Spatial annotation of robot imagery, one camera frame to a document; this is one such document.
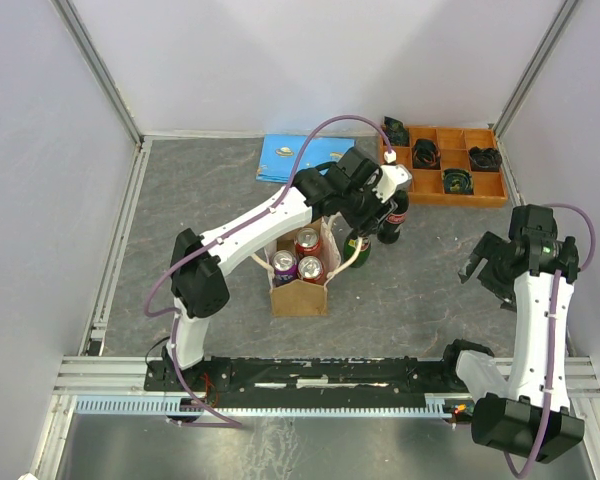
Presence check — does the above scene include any canvas tote bag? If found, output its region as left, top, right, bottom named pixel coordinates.
left=251, top=214, right=361, bottom=317

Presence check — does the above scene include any orange wooden compartment tray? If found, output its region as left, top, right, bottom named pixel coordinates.
left=395, top=125, right=508, bottom=208

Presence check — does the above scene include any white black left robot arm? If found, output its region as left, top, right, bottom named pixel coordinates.
left=166, top=147, right=412, bottom=390

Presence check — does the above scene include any blue patterned folded cloth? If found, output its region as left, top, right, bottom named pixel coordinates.
left=256, top=134, right=355, bottom=184

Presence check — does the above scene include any green glass bottle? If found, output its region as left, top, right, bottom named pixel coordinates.
left=342, top=230, right=374, bottom=270

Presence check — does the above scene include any blue cable duct rail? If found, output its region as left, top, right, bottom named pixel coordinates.
left=74, top=393, right=471, bottom=418

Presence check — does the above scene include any rolled dark belt top-left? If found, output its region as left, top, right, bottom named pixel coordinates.
left=383, top=116, right=410, bottom=147

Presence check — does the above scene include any red soda can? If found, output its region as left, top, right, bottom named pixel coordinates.
left=294, top=227, right=322, bottom=258
left=297, top=256, right=326, bottom=285

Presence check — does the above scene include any cola plastic bottle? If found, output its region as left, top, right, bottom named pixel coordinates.
left=377, top=190, right=409, bottom=244

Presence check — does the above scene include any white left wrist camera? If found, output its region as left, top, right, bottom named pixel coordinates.
left=371, top=149, right=412, bottom=203

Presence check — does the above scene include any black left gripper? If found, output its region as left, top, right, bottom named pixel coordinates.
left=341, top=178, right=398, bottom=240

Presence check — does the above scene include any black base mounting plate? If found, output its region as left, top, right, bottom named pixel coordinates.
left=143, top=355, right=481, bottom=407

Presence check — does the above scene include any rolled dark belt right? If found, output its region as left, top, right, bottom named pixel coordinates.
left=468, top=146, right=502, bottom=173

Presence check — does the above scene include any purple soda can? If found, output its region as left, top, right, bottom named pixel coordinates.
left=272, top=250, right=298, bottom=287

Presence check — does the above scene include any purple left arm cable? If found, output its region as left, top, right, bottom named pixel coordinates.
left=143, top=114, right=399, bottom=431

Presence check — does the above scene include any rolled dark belt lower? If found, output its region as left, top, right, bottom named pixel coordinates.
left=442, top=168, right=474, bottom=195

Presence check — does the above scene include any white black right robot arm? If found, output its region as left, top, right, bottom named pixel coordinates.
left=438, top=204, right=585, bottom=478

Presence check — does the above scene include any rolled dark belt middle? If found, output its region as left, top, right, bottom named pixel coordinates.
left=412, top=138, right=441, bottom=170

